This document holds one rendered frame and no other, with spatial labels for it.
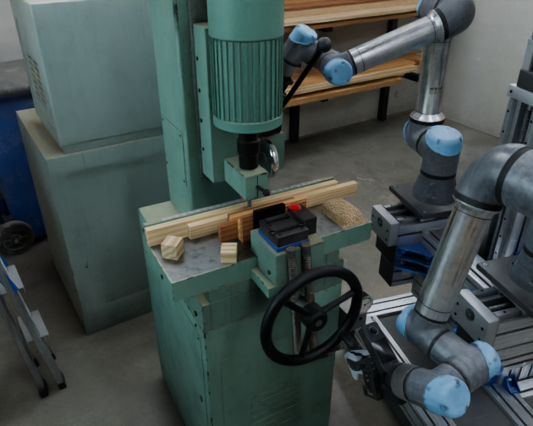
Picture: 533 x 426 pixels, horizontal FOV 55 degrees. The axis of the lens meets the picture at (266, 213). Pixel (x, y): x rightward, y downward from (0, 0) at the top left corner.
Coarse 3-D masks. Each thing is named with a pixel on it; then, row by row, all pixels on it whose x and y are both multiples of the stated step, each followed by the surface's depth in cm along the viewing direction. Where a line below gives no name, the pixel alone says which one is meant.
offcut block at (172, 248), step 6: (168, 240) 130; (174, 240) 130; (180, 240) 130; (162, 246) 128; (168, 246) 128; (174, 246) 128; (180, 246) 130; (162, 252) 129; (168, 252) 129; (174, 252) 128; (180, 252) 131; (168, 258) 130; (174, 258) 129
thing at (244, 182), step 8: (224, 160) 142; (232, 160) 142; (224, 168) 144; (232, 168) 139; (240, 168) 137; (256, 168) 137; (232, 176) 140; (240, 176) 135; (248, 176) 133; (256, 176) 134; (264, 176) 135; (232, 184) 142; (240, 184) 136; (248, 184) 134; (256, 184) 135; (264, 184) 136; (240, 192) 137; (248, 192) 135; (256, 192) 136
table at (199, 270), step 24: (192, 240) 138; (216, 240) 138; (336, 240) 142; (360, 240) 147; (168, 264) 128; (192, 264) 128; (216, 264) 128; (240, 264) 129; (168, 288) 125; (192, 288) 125; (216, 288) 129; (264, 288) 126
